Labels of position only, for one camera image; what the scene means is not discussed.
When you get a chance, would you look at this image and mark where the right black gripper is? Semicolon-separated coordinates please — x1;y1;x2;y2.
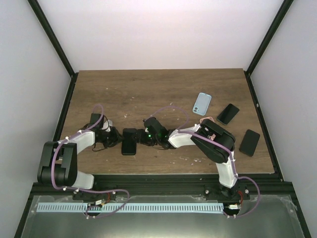
131;129;160;146

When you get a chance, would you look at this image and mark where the teal edged black phone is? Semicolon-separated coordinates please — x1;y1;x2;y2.
216;104;240;125

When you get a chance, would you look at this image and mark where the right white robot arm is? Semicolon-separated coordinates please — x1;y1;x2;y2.
134;117;238;200

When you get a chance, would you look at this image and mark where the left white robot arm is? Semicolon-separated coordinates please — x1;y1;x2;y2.
37;113;123;200

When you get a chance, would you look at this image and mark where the pink phone case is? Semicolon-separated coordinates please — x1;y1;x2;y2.
200;117;214;123

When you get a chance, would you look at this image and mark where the light blue phone case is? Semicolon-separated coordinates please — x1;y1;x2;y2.
192;92;212;116

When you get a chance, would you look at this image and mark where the light blue slotted strip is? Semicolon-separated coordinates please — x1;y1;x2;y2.
36;202;224;214

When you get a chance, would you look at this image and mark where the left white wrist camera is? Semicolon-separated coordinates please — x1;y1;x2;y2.
102;120;113;132

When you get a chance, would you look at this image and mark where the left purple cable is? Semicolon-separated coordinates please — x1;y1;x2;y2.
51;104;130;219

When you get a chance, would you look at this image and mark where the black front rail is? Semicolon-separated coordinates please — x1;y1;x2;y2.
74;175;293;199

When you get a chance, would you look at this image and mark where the left black frame post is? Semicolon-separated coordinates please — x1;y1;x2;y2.
27;0;76;77

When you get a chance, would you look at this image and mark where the black frame post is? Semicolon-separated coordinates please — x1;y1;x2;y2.
27;0;76;77
246;0;294;75

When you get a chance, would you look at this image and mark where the right black frame post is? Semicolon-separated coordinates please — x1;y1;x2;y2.
246;0;294;75

